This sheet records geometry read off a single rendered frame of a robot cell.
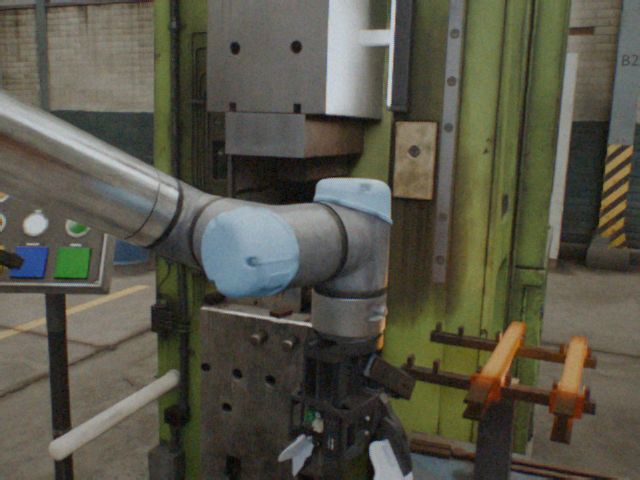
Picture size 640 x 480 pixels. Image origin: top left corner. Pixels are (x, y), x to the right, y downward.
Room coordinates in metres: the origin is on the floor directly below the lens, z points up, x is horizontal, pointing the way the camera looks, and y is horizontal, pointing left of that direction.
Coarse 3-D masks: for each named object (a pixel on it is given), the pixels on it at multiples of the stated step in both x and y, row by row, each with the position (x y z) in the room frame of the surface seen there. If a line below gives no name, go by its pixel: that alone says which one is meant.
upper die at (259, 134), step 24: (240, 120) 1.42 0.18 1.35; (264, 120) 1.40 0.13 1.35; (288, 120) 1.38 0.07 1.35; (312, 120) 1.40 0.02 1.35; (336, 120) 1.54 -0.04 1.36; (360, 120) 1.72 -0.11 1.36; (240, 144) 1.42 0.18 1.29; (264, 144) 1.40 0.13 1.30; (288, 144) 1.38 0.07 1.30; (312, 144) 1.41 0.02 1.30; (336, 144) 1.55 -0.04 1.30; (360, 144) 1.73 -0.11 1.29
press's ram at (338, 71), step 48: (240, 0) 1.42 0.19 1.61; (288, 0) 1.38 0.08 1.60; (336, 0) 1.38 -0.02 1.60; (384, 0) 1.71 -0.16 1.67; (240, 48) 1.43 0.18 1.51; (288, 48) 1.38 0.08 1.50; (336, 48) 1.39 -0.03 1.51; (384, 48) 1.73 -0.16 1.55; (240, 96) 1.42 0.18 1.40; (288, 96) 1.38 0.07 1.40; (336, 96) 1.40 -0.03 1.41
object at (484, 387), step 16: (512, 336) 1.15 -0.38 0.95; (496, 352) 1.05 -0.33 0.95; (512, 352) 1.08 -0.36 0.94; (496, 368) 0.98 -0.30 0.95; (480, 384) 0.90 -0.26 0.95; (496, 384) 0.91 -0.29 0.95; (464, 400) 0.85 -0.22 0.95; (480, 400) 0.84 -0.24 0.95; (496, 400) 0.91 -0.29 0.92; (464, 416) 0.84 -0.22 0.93; (480, 416) 0.84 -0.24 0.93
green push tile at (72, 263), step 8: (64, 248) 1.42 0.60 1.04; (72, 248) 1.42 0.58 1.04; (80, 248) 1.42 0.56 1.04; (88, 248) 1.43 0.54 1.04; (64, 256) 1.41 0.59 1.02; (72, 256) 1.41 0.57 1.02; (80, 256) 1.41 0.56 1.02; (88, 256) 1.42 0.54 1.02; (56, 264) 1.40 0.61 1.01; (64, 264) 1.40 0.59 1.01; (72, 264) 1.40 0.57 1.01; (80, 264) 1.40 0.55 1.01; (88, 264) 1.41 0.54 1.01; (56, 272) 1.39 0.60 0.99; (64, 272) 1.39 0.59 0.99; (72, 272) 1.39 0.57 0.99; (80, 272) 1.39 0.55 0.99; (88, 272) 1.40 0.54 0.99
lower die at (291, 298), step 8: (296, 288) 1.37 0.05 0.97; (304, 288) 1.38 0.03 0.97; (272, 296) 1.39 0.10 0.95; (280, 296) 1.38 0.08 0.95; (288, 296) 1.38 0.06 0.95; (296, 296) 1.37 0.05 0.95; (248, 304) 1.42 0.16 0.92; (264, 304) 1.40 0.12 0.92; (272, 304) 1.39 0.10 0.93; (280, 304) 1.38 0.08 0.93; (288, 304) 1.38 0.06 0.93; (296, 304) 1.37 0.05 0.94; (304, 304) 1.39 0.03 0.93; (296, 312) 1.37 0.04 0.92
